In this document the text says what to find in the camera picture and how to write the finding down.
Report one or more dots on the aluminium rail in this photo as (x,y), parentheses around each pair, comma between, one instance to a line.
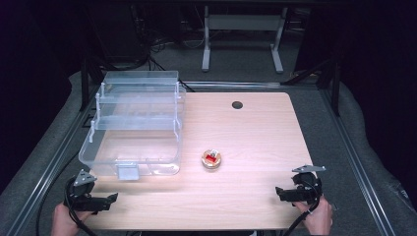
(236,84)
(49,170)
(357,164)

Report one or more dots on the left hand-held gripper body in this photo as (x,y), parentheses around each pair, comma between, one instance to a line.
(82,191)

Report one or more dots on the white metal stand frame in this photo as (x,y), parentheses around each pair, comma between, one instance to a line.
(243,23)

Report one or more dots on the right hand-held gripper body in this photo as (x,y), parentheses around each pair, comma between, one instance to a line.
(306,187)

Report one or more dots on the person's left hand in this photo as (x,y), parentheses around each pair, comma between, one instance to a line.
(64,221)

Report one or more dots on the person's right hand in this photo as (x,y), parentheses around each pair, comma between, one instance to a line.
(316,219)

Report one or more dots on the small round jar red inside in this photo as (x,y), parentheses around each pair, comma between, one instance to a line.
(211,159)

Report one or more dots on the clear plastic tiered storage box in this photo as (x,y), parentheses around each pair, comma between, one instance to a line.
(137,131)

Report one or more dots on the black metal stand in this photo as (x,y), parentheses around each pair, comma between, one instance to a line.
(86,82)
(334,88)

